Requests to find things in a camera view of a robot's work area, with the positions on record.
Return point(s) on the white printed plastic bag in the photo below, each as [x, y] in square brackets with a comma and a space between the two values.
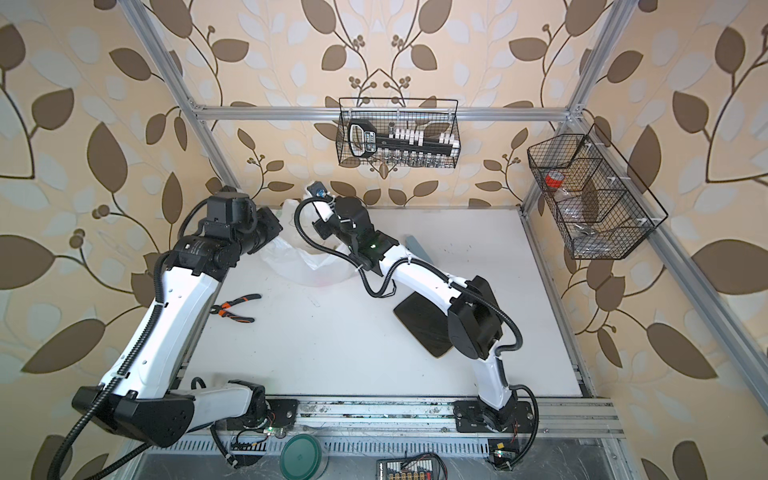
[295, 260]

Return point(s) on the black tray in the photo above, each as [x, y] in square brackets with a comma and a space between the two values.
[426, 323]

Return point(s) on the terminal block with wires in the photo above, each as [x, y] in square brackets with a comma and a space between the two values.
[425, 466]

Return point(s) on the right wall wire basket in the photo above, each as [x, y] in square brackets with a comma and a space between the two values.
[619, 207]

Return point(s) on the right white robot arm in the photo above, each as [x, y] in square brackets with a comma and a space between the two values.
[476, 326]

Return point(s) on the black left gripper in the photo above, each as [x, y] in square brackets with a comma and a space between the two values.
[268, 219]

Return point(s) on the red capped clear bottle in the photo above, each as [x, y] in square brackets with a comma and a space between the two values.
[568, 203]

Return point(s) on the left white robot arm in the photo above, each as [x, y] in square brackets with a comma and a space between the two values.
[139, 397]

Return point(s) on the green round lid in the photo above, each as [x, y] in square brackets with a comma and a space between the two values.
[303, 457]

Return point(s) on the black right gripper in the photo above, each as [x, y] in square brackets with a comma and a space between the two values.
[322, 226]

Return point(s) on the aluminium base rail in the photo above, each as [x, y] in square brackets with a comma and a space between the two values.
[408, 416]

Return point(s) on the wall wire basket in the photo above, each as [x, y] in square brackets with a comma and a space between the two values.
[433, 115]
[619, 207]

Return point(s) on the black tool set in basket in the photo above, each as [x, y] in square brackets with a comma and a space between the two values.
[365, 141]

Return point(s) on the back wall wire basket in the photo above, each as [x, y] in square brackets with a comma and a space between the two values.
[433, 115]

